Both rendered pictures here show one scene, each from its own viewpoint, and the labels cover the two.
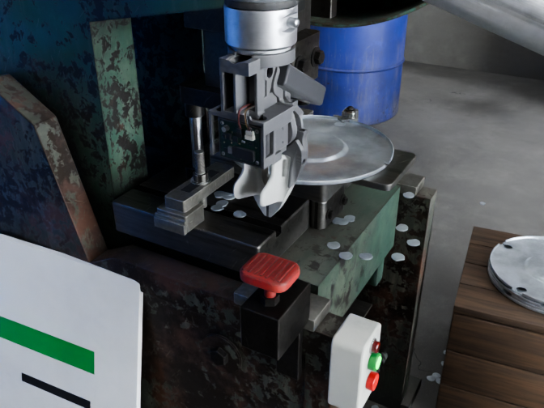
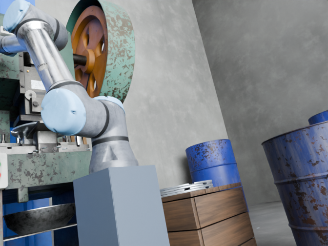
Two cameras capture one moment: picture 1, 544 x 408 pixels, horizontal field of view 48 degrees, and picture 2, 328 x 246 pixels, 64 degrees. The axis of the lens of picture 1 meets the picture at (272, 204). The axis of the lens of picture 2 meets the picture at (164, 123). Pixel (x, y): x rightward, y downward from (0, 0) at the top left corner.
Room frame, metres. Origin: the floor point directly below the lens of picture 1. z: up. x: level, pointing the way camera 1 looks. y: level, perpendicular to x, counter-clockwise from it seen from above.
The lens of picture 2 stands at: (-0.02, -1.06, 0.35)
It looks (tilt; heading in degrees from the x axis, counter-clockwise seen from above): 16 degrees up; 19
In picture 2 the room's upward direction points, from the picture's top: 11 degrees counter-clockwise
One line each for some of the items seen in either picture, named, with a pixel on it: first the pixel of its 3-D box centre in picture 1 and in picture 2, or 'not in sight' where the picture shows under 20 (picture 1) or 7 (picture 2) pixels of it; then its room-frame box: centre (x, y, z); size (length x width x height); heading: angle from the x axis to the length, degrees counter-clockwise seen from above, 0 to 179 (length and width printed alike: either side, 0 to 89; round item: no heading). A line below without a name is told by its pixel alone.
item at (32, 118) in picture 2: (246, 91); (36, 125); (1.06, 0.05, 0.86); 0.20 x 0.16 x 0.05; 151
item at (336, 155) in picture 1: (310, 146); (43, 131); (0.99, -0.07, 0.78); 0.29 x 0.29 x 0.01
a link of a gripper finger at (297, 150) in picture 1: (286, 150); not in sight; (0.64, -0.02, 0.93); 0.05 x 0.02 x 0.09; 58
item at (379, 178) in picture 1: (333, 185); (47, 141); (0.97, -0.11, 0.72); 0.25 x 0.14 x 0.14; 61
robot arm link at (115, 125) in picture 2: not in sight; (106, 120); (0.69, -0.63, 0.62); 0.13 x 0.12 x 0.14; 173
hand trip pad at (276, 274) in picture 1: (269, 290); not in sight; (0.65, 0.00, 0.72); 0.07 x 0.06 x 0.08; 61
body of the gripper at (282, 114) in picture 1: (257, 103); not in sight; (0.63, 0.02, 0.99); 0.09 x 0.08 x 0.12; 148
